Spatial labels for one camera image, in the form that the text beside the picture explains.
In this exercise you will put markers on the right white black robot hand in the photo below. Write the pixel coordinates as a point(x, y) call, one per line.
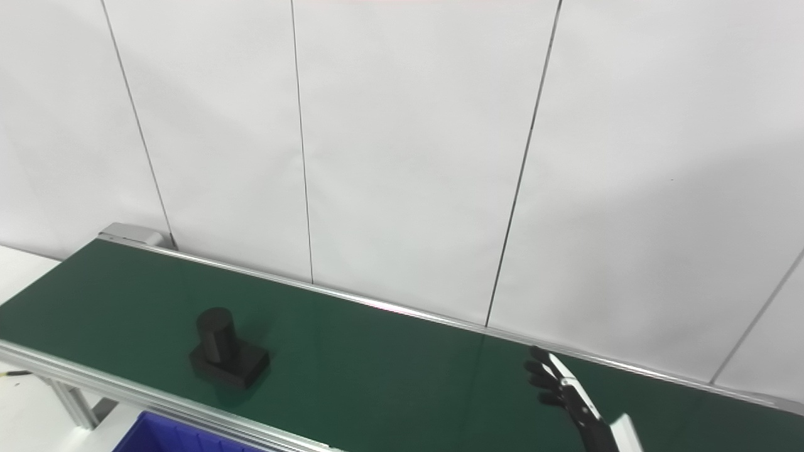
point(587, 414)

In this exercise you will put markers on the black cylinder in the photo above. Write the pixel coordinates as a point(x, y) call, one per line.
point(226, 364)

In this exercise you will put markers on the green conveyor belt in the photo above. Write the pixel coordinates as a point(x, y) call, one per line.
point(377, 376)
point(125, 395)

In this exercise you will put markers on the blue plastic bin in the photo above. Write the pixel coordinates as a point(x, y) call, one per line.
point(163, 436)

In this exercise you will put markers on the grey conveyor end housing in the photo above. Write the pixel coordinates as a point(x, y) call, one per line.
point(132, 233)

